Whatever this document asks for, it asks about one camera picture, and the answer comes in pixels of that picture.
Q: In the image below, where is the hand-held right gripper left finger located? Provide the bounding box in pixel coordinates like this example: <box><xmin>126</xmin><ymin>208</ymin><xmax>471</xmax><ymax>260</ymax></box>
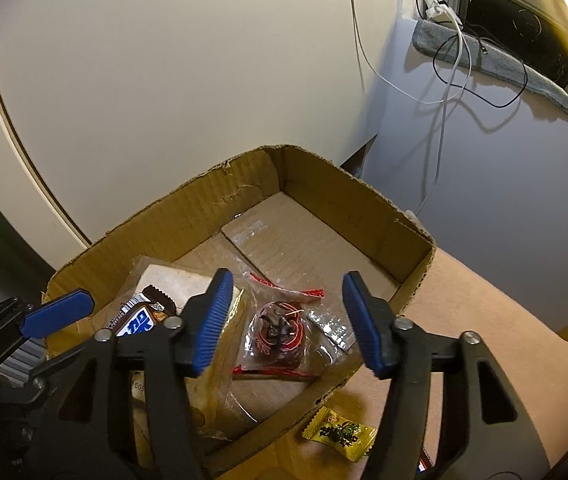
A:
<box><xmin>56</xmin><ymin>267</ymin><xmax>237</xmax><ymax>480</ymax></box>

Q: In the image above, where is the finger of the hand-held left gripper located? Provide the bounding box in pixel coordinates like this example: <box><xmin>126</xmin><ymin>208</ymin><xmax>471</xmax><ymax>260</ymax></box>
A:
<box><xmin>0</xmin><ymin>287</ymin><xmax>96</xmax><ymax>357</ymax></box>
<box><xmin>24</xmin><ymin>342</ymin><xmax>100</xmax><ymax>396</ymax></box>

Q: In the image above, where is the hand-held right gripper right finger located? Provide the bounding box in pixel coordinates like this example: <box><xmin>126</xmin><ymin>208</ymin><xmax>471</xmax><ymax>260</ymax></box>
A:
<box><xmin>341</xmin><ymin>270</ymin><xmax>550</xmax><ymax>480</ymax></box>

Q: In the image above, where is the red-print dark snack packet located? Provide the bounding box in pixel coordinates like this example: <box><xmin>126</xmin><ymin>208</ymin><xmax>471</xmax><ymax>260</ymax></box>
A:
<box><xmin>231</xmin><ymin>272</ymin><xmax>326</xmax><ymax>381</ymax></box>

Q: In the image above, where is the brown chocolate bar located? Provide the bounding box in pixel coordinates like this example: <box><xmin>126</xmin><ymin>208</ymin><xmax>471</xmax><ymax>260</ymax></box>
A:
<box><xmin>106</xmin><ymin>284</ymin><xmax>180</xmax><ymax>342</ymax></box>

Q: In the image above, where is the cardboard box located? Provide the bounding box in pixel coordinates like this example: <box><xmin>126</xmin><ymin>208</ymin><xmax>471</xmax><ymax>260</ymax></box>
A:
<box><xmin>41</xmin><ymin>144</ymin><xmax>437</xmax><ymax>478</ymax></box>

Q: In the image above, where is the clear plastic wrapper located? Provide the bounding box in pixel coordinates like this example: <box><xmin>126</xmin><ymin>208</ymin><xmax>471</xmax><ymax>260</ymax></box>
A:
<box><xmin>308</xmin><ymin>309</ymin><xmax>361</xmax><ymax>357</ymax></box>

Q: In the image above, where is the clear pastry packet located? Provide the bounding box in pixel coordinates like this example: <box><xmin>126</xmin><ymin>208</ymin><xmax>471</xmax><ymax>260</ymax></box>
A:
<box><xmin>124</xmin><ymin>255</ymin><xmax>260</xmax><ymax>441</ymax></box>

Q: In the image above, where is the yellow wrapped candy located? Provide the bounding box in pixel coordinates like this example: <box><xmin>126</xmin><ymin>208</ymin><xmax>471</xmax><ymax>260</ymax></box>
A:
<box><xmin>300</xmin><ymin>406</ymin><xmax>378</xmax><ymax>464</ymax></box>

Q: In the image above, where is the grey sill cloth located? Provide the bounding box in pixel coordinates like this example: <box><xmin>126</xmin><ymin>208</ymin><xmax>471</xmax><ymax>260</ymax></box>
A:
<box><xmin>411</xmin><ymin>17</ymin><xmax>568</xmax><ymax>142</ymax></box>

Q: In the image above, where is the white power strip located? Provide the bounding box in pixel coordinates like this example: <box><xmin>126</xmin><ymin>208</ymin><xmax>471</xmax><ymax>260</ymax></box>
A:
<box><xmin>423</xmin><ymin>0</ymin><xmax>461</xmax><ymax>25</ymax></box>

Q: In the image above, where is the dark window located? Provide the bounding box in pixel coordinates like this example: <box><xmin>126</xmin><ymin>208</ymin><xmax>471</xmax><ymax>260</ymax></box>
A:
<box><xmin>451</xmin><ymin>0</ymin><xmax>568</xmax><ymax>113</ymax></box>

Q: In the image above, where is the thick white cable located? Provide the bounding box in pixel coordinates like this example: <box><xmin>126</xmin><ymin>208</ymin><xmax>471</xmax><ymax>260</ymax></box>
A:
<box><xmin>414</xmin><ymin>7</ymin><xmax>465</xmax><ymax>217</ymax></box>

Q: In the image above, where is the black cable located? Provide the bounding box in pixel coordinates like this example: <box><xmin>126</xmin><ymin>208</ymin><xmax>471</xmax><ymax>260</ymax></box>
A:
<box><xmin>409</xmin><ymin>0</ymin><xmax>530</xmax><ymax>109</ymax></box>

